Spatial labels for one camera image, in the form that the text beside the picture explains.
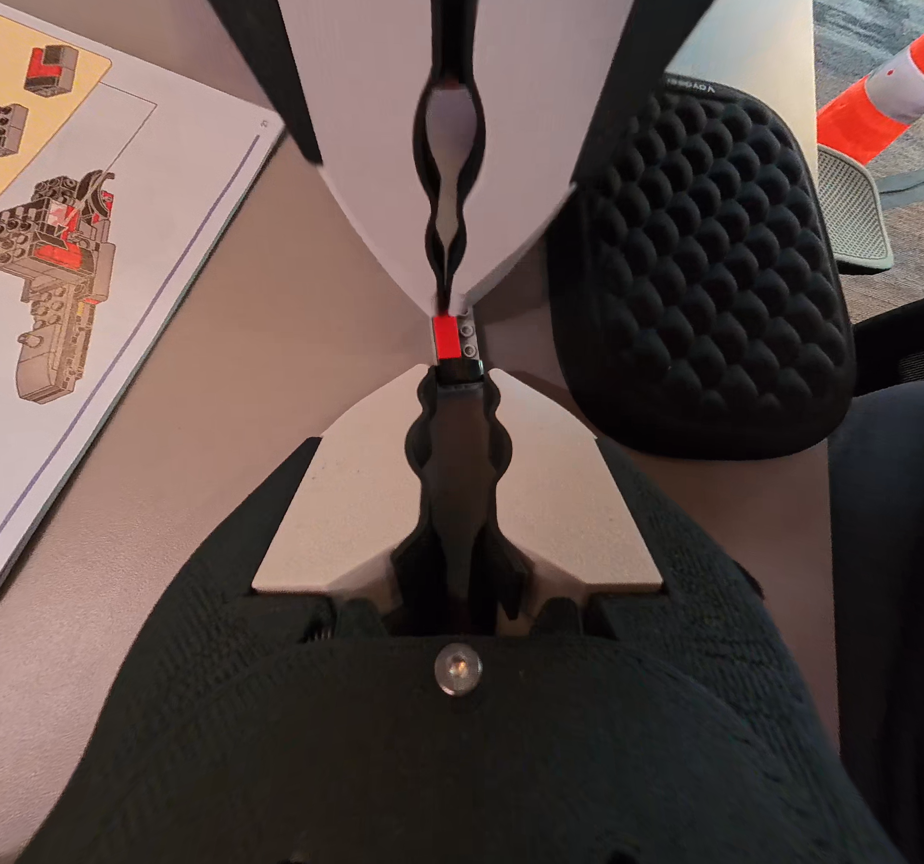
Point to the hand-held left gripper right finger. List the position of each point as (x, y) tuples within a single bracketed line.
[(570, 510)]

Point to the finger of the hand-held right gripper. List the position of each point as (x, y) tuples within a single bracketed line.
[(346, 85), (548, 85)]

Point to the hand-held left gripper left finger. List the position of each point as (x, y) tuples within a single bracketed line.
[(346, 503)]

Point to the red grey toy brick assembly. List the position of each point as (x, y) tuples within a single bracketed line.
[(446, 337)]

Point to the grey desk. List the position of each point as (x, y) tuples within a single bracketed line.
[(216, 445)]

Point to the open brick instruction booklet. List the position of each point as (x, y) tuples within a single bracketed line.
[(180, 193)]

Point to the orange white traffic cone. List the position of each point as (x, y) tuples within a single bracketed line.
[(866, 113)]

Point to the black bumpy wrist rest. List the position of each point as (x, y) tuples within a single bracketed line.
[(707, 265)]

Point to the grey mesh chair part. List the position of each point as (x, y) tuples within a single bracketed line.
[(852, 207)]

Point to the person's dark trouser leg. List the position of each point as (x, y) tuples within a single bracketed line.
[(881, 590)]

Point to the black office chair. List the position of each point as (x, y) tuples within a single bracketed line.
[(891, 344)]

